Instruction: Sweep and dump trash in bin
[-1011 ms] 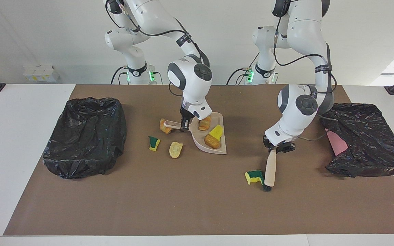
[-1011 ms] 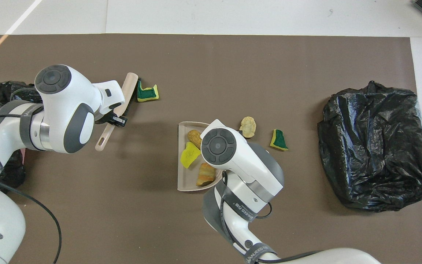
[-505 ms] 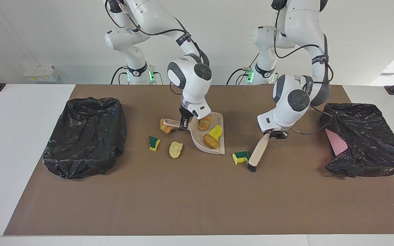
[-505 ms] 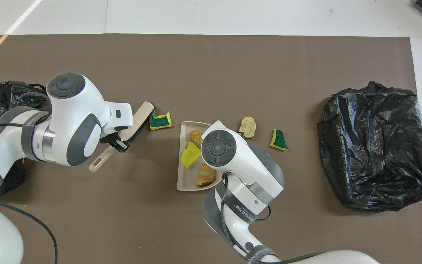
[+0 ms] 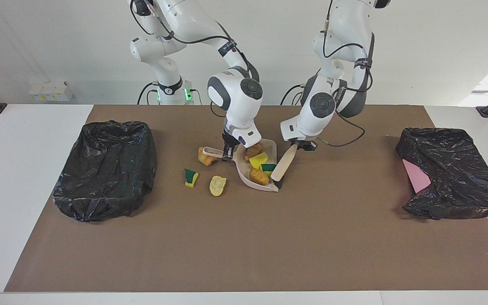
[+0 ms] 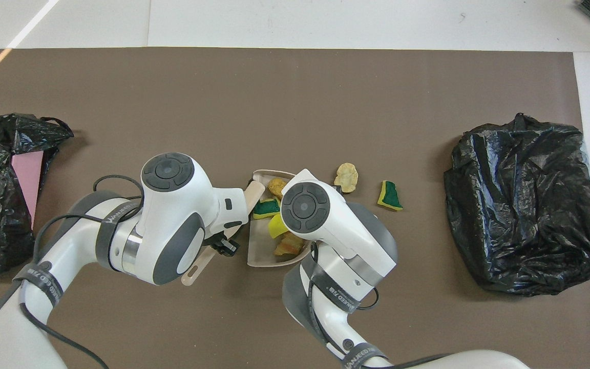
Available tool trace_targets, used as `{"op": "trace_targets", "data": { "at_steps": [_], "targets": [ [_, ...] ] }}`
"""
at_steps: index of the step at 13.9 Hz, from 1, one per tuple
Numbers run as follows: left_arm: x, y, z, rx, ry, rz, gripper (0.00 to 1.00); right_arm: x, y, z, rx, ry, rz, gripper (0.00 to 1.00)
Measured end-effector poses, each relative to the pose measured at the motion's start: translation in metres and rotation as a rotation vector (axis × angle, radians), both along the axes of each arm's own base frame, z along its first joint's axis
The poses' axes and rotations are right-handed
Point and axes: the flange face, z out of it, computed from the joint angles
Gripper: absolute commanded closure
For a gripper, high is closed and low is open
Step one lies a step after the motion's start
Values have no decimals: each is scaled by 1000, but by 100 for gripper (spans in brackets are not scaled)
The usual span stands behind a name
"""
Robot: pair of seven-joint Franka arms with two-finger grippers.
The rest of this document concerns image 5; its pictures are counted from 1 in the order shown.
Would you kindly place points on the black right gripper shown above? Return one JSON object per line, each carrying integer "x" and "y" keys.
{"x": 229, "y": 137}

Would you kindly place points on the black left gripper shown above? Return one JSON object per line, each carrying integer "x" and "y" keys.
{"x": 305, "y": 145}

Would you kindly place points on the striped toy croissant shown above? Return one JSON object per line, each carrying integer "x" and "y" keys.
{"x": 253, "y": 151}
{"x": 205, "y": 160}

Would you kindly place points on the beige plastic dustpan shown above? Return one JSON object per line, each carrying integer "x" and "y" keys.
{"x": 244, "y": 173}

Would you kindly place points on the pale yellow bread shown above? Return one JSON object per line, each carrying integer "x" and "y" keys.
{"x": 217, "y": 186}

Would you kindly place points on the brown oval bread roll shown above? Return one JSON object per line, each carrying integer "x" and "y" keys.
{"x": 259, "y": 177}

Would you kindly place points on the wedge-shaped yellow green sponge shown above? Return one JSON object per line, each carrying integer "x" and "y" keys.
{"x": 191, "y": 178}

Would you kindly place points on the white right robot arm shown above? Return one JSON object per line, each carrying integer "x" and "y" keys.
{"x": 237, "y": 110}

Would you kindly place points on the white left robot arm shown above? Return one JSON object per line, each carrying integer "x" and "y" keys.
{"x": 345, "y": 17}

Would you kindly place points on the black bag lined bin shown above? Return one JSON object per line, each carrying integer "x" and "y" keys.
{"x": 108, "y": 169}

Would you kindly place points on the black bag over pink bin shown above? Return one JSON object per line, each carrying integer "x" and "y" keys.
{"x": 460, "y": 178}

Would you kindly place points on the brown table mat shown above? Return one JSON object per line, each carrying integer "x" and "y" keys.
{"x": 244, "y": 254}

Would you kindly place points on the white wall socket boxes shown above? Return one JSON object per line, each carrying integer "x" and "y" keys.
{"x": 51, "y": 91}

